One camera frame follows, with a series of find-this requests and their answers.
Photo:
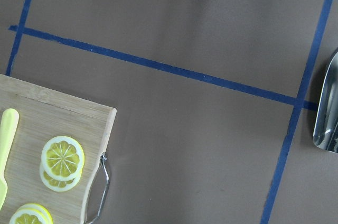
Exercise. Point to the lemon slice stack near handle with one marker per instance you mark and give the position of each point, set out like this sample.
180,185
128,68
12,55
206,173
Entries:
62,161

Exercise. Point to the wooden cutting board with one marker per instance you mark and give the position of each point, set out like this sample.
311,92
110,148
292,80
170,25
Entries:
44,114

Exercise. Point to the metal scoop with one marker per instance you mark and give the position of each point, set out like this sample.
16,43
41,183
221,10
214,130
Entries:
325,129

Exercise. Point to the yellow plastic knife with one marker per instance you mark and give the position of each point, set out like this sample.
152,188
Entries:
9,123

